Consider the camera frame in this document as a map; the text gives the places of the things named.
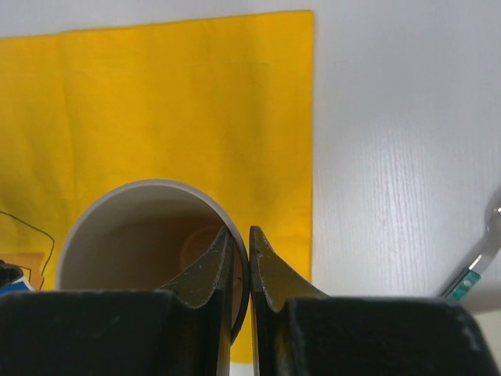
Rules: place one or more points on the beige paper cup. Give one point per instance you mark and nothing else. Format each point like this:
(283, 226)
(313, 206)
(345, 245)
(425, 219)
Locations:
(143, 234)

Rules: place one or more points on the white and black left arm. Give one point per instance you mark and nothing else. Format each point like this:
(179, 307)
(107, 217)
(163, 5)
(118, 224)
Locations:
(13, 279)

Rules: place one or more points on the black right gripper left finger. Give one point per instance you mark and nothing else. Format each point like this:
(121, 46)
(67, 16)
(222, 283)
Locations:
(183, 329)

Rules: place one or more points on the yellow cartoon print cloth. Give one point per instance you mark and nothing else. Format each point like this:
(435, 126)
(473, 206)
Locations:
(223, 104)

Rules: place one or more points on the spoon with teal handle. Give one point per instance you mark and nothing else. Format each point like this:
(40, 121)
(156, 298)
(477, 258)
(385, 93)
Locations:
(485, 253)

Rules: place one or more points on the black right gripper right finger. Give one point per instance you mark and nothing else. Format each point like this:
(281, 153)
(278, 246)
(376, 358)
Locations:
(300, 330)

